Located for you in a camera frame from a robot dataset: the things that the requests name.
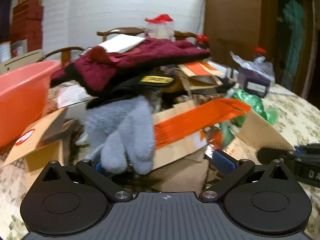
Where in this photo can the red hat figurine jar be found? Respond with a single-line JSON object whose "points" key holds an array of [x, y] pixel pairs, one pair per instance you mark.
{"points": [[161, 28]]}

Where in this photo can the wooden wardrobe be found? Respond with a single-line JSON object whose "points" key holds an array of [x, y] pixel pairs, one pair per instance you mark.
{"points": [[237, 17]]}

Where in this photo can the maroon quilted cloth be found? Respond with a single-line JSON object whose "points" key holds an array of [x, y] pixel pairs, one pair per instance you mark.
{"points": [[150, 55]]}

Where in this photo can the grey fuzzy cloth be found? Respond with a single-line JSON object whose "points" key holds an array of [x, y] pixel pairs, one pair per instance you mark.
{"points": [[130, 130]]}

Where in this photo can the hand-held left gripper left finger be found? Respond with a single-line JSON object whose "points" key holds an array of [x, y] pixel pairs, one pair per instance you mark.
{"points": [[86, 168]]}

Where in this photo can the pink plastic basin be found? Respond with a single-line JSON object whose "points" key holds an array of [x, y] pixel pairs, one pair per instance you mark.
{"points": [[22, 92]]}

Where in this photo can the open cardboard box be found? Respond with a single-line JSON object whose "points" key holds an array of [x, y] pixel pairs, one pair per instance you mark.
{"points": [[180, 151]]}

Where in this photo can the stack of red boxes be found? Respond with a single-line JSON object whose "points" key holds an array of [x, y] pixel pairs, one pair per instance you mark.
{"points": [[27, 20]]}

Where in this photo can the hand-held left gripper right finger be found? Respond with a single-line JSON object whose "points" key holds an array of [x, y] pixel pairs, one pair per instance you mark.
{"points": [[223, 163]]}

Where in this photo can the orange strip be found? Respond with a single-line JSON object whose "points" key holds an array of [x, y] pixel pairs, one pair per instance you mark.
{"points": [[195, 122]]}

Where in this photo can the purple wall hanging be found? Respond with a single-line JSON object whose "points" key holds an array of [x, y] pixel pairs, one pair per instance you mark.
{"points": [[5, 15]]}

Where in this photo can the teal hanging cloth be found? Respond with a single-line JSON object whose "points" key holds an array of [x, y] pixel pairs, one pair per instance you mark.
{"points": [[295, 42]]}

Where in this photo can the white appliance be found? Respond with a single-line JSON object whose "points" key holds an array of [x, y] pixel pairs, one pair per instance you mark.
{"points": [[20, 60]]}

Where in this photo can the white paper sheet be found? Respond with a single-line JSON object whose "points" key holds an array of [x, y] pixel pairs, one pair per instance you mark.
{"points": [[72, 96]]}

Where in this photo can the green plastic bag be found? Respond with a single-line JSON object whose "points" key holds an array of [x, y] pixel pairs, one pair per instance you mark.
{"points": [[250, 102]]}

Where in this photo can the small red-topped ornament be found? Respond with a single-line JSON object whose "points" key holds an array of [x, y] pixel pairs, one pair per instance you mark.
{"points": [[202, 40], [259, 50]]}

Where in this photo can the wooden chair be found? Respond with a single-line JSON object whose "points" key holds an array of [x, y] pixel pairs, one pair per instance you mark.
{"points": [[125, 31], [67, 52]]}

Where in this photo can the black cloth with yellow label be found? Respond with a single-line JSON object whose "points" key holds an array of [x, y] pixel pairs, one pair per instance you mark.
{"points": [[130, 83]]}

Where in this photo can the purple box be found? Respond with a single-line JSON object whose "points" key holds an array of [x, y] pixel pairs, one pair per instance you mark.
{"points": [[250, 76]]}

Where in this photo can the orange and white flat carton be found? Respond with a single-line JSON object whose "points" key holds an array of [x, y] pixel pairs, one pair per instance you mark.
{"points": [[200, 68]]}

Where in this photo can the clear plastic bag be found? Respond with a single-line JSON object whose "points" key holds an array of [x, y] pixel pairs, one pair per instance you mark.
{"points": [[246, 61]]}

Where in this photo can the white booklet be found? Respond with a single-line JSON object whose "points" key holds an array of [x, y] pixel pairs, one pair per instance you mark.
{"points": [[120, 43]]}

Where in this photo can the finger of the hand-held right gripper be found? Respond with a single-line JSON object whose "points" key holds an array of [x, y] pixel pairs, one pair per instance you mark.
{"points": [[273, 153]]}

